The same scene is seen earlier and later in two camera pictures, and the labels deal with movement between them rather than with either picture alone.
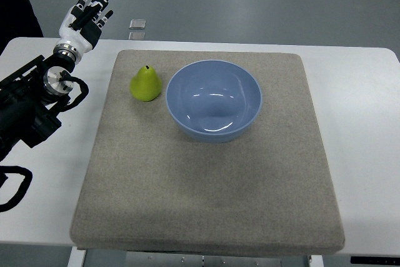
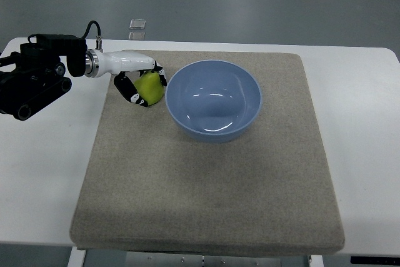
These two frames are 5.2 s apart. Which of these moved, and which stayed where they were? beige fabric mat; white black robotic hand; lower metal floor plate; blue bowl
Moved: white black robotic hand
Stayed: lower metal floor plate; blue bowl; beige fabric mat
